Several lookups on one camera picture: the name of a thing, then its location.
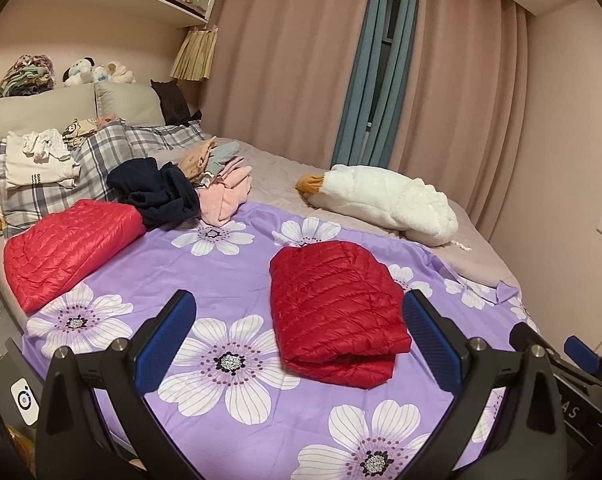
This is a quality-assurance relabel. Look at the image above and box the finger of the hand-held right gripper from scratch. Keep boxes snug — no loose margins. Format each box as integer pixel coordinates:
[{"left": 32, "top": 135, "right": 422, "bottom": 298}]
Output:
[
  {"left": 563, "top": 337, "right": 602, "bottom": 387},
  {"left": 510, "top": 321, "right": 548, "bottom": 357}
]

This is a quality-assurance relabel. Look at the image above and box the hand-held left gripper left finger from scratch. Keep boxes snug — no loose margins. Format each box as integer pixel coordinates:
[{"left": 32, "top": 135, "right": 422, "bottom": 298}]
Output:
[{"left": 33, "top": 290, "right": 198, "bottom": 480}]

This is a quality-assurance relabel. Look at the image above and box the white goose plush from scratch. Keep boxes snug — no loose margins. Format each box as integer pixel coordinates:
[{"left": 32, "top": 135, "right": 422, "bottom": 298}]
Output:
[{"left": 296, "top": 164, "right": 459, "bottom": 247}]

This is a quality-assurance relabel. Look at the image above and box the cream folded shirt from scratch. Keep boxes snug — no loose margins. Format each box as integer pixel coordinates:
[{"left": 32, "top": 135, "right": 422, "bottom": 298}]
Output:
[{"left": 5, "top": 129, "right": 82, "bottom": 190}]

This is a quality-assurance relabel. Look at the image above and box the dark window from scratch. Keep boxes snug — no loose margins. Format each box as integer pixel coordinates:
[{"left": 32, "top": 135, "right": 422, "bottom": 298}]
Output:
[{"left": 366, "top": 0, "right": 408, "bottom": 133}]

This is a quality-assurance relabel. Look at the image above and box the navy blue garment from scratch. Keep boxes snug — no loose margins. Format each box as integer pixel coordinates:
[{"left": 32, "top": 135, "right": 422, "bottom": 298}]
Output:
[{"left": 107, "top": 157, "right": 202, "bottom": 231}]

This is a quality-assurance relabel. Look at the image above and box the floral knitted bundle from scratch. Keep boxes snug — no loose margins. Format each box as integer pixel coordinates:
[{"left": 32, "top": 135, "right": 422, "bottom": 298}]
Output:
[{"left": 0, "top": 54, "right": 56, "bottom": 97}]

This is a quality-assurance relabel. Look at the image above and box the beige headboard cushion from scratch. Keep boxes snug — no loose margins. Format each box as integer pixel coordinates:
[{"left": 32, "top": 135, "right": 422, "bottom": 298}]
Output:
[
  {"left": 95, "top": 81, "right": 166, "bottom": 126},
  {"left": 0, "top": 84, "right": 99, "bottom": 171}
]

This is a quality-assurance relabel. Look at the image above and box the beige plush toy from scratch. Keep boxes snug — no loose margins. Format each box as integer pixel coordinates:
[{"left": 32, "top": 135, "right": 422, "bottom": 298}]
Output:
[{"left": 106, "top": 61, "right": 138, "bottom": 84}]

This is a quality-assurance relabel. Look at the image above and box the pink garment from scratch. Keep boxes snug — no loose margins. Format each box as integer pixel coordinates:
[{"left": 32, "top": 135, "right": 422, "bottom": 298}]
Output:
[{"left": 196, "top": 162, "right": 254, "bottom": 227}]

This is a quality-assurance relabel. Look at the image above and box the beige pleated hanging cloth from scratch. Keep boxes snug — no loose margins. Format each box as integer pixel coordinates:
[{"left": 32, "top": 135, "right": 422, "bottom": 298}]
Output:
[{"left": 171, "top": 25, "right": 218, "bottom": 81}]

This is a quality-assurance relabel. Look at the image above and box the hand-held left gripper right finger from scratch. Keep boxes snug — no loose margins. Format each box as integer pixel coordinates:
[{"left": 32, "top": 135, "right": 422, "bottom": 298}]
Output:
[{"left": 402, "top": 289, "right": 568, "bottom": 480}]

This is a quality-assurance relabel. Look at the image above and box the grey garment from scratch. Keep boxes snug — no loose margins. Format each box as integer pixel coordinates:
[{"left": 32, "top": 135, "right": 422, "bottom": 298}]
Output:
[{"left": 206, "top": 141, "right": 242, "bottom": 173}]

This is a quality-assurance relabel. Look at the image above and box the dark brown cushion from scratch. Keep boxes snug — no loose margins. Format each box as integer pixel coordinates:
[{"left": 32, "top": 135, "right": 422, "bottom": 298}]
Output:
[{"left": 151, "top": 78, "right": 202, "bottom": 125}]

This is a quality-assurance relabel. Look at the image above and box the grey-blue curtain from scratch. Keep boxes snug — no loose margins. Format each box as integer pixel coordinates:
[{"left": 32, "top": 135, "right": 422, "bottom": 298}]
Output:
[
  {"left": 362, "top": 0, "right": 422, "bottom": 168},
  {"left": 331, "top": 0, "right": 392, "bottom": 166}
]

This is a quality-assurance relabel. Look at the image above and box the coral red down jacket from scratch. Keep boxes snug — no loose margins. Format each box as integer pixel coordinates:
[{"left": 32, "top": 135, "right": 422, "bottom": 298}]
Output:
[{"left": 3, "top": 199, "right": 148, "bottom": 315}]

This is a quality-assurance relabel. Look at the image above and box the black and white plush toy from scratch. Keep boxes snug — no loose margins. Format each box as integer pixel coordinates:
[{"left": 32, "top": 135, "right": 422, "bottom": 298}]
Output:
[{"left": 63, "top": 56, "right": 96, "bottom": 86}]

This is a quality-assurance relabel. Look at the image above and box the pink curtain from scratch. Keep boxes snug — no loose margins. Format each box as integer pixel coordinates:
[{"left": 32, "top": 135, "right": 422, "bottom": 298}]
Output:
[
  {"left": 201, "top": 0, "right": 382, "bottom": 171},
  {"left": 381, "top": 0, "right": 529, "bottom": 231}
]

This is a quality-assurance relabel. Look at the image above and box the grey plaid duvet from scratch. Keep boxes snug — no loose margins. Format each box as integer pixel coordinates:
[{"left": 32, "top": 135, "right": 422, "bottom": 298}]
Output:
[{"left": 0, "top": 120, "right": 216, "bottom": 236}]

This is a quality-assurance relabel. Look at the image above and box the purple floral bed sheet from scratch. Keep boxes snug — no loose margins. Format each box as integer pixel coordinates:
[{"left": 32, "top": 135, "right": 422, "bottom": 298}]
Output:
[{"left": 23, "top": 201, "right": 542, "bottom": 480}]

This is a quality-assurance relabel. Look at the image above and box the peach patterned garment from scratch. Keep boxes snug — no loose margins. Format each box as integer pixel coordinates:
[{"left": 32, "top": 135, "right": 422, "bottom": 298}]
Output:
[{"left": 176, "top": 140, "right": 219, "bottom": 181}]

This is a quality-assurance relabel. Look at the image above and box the cream patterned cloth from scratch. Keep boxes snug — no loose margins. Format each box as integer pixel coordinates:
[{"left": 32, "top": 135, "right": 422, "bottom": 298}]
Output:
[{"left": 61, "top": 115, "right": 126, "bottom": 149}]

